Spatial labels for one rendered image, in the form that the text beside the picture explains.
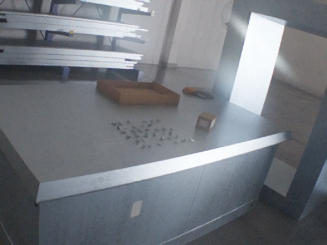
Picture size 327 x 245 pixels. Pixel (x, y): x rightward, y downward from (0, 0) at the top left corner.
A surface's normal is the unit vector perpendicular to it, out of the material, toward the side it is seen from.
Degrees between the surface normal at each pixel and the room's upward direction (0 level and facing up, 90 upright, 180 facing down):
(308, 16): 90
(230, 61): 90
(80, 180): 67
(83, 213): 90
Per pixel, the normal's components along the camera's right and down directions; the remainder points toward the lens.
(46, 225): 0.65, 0.36
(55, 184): 0.69, -0.02
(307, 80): -0.76, 0.04
